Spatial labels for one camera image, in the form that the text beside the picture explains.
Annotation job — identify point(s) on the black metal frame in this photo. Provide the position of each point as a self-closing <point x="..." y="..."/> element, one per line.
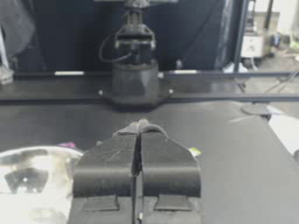
<point x="233" y="97"/>

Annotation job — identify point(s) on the purple candy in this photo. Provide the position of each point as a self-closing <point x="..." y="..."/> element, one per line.
<point x="68" y="144"/>

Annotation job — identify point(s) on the green candy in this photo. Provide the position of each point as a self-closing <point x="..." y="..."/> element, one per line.
<point x="193" y="151"/>

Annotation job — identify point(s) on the steel bowl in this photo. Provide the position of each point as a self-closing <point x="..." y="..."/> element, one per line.
<point x="39" y="163"/>

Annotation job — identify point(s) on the white box cabinet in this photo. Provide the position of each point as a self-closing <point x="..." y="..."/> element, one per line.
<point x="252" y="46"/>

